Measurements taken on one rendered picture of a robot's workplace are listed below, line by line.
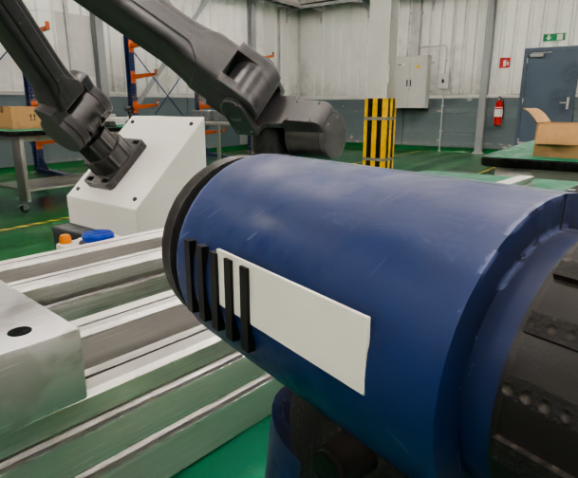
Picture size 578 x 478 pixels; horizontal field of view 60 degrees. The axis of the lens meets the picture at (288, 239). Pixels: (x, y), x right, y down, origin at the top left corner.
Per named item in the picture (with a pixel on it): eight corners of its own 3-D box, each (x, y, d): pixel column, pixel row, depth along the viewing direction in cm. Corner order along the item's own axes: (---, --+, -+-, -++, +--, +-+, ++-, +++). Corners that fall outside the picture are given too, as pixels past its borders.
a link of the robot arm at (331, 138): (248, 54, 64) (214, 101, 60) (326, 48, 57) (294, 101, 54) (285, 123, 73) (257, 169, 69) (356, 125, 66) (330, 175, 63)
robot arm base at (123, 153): (122, 142, 105) (87, 186, 100) (96, 113, 99) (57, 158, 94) (149, 144, 99) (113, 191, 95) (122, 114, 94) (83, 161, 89)
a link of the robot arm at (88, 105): (97, 129, 98) (81, 149, 96) (58, 88, 91) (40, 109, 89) (126, 129, 93) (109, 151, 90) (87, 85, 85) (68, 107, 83)
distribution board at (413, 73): (391, 148, 1211) (396, 47, 1152) (444, 151, 1137) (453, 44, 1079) (385, 149, 1189) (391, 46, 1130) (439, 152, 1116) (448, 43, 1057)
